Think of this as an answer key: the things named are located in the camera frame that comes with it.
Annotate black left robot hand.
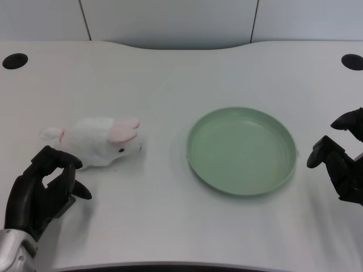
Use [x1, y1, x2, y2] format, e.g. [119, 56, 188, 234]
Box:
[3, 145, 93, 243]

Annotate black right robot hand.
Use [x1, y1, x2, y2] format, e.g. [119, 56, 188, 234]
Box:
[306, 107, 363, 207]

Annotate white plush rabbit doll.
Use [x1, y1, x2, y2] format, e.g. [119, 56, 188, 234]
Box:
[39, 116, 143, 172]

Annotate green round plate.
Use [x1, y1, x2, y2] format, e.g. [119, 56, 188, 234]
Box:
[185, 106, 299, 197]

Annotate black round cable grommet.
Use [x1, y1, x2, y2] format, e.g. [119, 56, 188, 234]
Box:
[2, 53, 29, 70]
[340, 53, 363, 71]

